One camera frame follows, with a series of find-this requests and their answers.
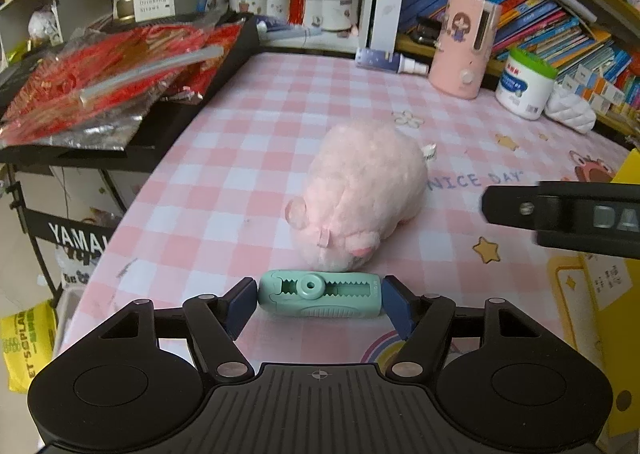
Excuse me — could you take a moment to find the clear plastic tube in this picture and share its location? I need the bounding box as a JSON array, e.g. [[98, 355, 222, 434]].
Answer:
[[79, 45, 225, 104]]

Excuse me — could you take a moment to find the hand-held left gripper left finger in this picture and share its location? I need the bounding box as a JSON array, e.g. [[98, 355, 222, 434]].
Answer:
[[52, 277, 259, 382]]

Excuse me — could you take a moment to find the yellow cardboard box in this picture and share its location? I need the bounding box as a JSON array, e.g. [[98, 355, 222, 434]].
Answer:
[[580, 149, 640, 454]]

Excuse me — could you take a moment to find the pile of red foil packets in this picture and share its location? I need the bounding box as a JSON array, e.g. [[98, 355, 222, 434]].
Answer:
[[0, 23, 243, 147]]

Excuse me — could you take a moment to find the row of colourful books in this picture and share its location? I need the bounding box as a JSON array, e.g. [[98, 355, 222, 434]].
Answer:
[[400, 0, 640, 120]]

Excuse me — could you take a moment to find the mint green correction tape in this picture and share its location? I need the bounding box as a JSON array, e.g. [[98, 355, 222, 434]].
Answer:
[[256, 269, 385, 320]]

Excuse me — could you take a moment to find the pink humidifier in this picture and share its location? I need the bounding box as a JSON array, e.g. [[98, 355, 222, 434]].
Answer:
[[429, 0, 502, 100]]

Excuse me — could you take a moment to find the yellow plastic bag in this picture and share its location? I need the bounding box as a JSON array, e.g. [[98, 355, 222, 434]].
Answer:
[[0, 301, 58, 394]]

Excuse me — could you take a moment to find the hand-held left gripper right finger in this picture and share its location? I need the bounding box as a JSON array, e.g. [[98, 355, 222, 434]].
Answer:
[[382, 275, 583, 382]]

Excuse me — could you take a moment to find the black keyboard stand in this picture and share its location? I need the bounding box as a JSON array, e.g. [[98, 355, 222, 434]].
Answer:
[[0, 164, 126, 295]]

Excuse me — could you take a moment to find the white ribbed pouch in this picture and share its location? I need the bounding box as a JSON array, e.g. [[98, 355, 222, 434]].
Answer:
[[544, 83, 597, 134]]

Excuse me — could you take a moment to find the orange blue medicine box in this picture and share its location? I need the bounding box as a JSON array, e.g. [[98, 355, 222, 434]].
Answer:
[[576, 63, 627, 105], [564, 77, 613, 113]]

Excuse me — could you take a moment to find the pink pig plush toy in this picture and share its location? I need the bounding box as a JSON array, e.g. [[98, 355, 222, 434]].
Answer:
[[284, 121, 439, 271]]

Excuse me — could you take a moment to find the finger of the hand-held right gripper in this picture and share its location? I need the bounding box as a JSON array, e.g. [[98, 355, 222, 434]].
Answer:
[[480, 183, 543, 227]]

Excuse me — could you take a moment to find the small spray bottle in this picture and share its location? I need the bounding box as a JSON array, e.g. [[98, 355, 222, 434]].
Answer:
[[355, 47, 431, 76]]

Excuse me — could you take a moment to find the white jar green lid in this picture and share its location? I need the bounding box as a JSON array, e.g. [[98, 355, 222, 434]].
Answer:
[[495, 47, 558, 121]]

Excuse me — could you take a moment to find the white blue tube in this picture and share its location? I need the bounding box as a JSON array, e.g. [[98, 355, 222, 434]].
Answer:
[[257, 19, 323, 41]]

